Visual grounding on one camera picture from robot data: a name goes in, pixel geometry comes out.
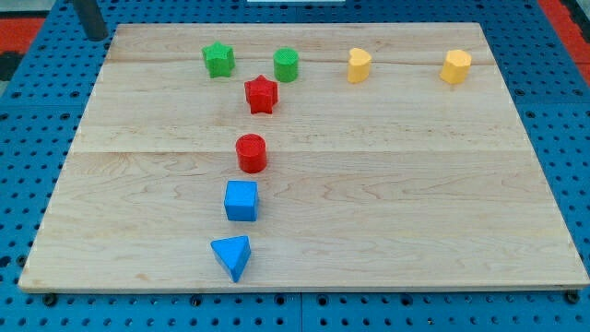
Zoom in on blue cube block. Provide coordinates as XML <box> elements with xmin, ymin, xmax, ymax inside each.
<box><xmin>224</xmin><ymin>180</ymin><xmax>258</xmax><ymax>222</ymax></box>

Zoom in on blue triangle block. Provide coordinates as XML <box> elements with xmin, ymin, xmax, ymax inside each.
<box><xmin>210</xmin><ymin>235</ymin><xmax>252</xmax><ymax>283</ymax></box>

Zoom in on blue perforated table panel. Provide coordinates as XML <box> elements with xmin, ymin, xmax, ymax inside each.
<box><xmin>1</xmin><ymin>0</ymin><xmax>589</xmax><ymax>331</ymax></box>

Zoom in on wooden board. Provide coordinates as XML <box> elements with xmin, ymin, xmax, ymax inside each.
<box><xmin>18</xmin><ymin>23</ymin><xmax>589</xmax><ymax>293</ymax></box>

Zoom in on red cylinder block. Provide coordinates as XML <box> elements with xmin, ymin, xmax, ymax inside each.
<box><xmin>235</xmin><ymin>134</ymin><xmax>267</xmax><ymax>173</ymax></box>

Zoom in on yellow heart block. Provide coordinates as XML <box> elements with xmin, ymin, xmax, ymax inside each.
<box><xmin>347</xmin><ymin>48</ymin><xmax>372</xmax><ymax>84</ymax></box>

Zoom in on green cylinder block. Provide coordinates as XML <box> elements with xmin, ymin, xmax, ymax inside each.
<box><xmin>273</xmin><ymin>47</ymin><xmax>299</xmax><ymax>83</ymax></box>

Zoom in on yellow hexagon block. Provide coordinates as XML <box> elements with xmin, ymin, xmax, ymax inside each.
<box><xmin>440</xmin><ymin>50</ymin><xmax>472</xmax><ymax>84</ymax></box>

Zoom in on green star block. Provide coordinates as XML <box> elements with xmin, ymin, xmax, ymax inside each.
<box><xmin>202</xmin><ymin>41</ymin><xmax>235</xmax><ymax>78</ymax></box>

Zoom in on red star block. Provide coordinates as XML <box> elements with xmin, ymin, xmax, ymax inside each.
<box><xmin>244</xmin><ymin>75</ymin><xmax>278</xmax><ymax>114</ymax></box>

